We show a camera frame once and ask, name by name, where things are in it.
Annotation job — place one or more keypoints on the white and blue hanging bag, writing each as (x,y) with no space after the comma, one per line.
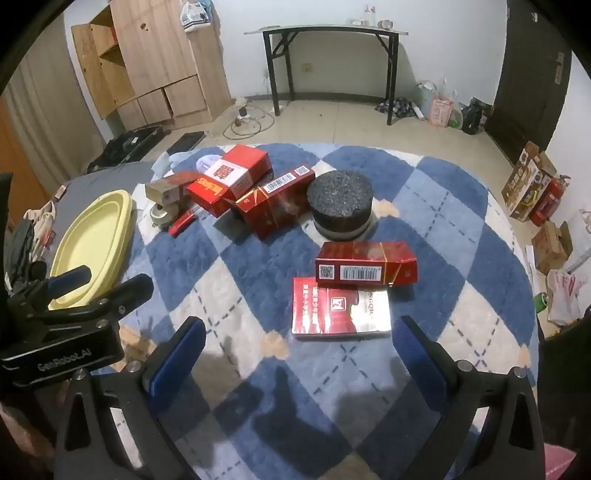
(196,16)

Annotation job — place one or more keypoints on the red fire extinguisher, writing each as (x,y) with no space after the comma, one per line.
(547,203)

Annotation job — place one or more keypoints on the printed cardboard box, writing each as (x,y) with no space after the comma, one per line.
(526,180)

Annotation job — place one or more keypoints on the beige garment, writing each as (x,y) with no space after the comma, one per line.
(39,214)

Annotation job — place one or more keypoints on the black bag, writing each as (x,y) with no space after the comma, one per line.
(475,116)

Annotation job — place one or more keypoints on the dark door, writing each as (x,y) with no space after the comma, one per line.
(531,83)

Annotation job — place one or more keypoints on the white plastic bag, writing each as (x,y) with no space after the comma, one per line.
(565,295)

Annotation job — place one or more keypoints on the blue plaid plush blanket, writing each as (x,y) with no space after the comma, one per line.
(258,286)

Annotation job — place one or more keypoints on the plain cardboard box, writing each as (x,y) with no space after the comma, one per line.
(549,247)

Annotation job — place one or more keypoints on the pink paper bag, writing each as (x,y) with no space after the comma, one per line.
(441,111)

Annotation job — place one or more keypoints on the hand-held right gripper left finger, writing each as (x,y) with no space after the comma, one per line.
(178,364)

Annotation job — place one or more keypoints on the black flat case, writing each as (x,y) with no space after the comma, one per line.
(127,144)

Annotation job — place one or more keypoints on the wooden wardrobe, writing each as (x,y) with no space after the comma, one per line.
(152,46)

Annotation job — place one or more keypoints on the tape roll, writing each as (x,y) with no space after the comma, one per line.
(386,23)

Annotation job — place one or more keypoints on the gold cigarette box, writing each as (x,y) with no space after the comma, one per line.
(168,187)

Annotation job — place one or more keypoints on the beige curtain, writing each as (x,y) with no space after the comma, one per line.
(51,101)

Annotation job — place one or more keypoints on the yellow plastic basin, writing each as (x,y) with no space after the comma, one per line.
(87,240)

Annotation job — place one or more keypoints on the black flat pad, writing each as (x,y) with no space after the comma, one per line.
(184,141)

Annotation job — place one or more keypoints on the green can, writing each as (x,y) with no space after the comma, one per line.
(540,303)

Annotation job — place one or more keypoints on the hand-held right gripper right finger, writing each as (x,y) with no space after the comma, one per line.
(418,364)

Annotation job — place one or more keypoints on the black foam cylinder white band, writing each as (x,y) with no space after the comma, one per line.
(339,194)

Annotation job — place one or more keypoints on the light blue cloth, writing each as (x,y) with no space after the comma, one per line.
(168,161)

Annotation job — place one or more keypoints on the plaid cloth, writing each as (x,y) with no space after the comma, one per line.
(399,109)

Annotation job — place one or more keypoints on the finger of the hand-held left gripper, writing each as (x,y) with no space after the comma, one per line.
(69,280)
(131,288)

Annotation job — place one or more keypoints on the black folding table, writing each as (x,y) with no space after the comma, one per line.
(323,30)

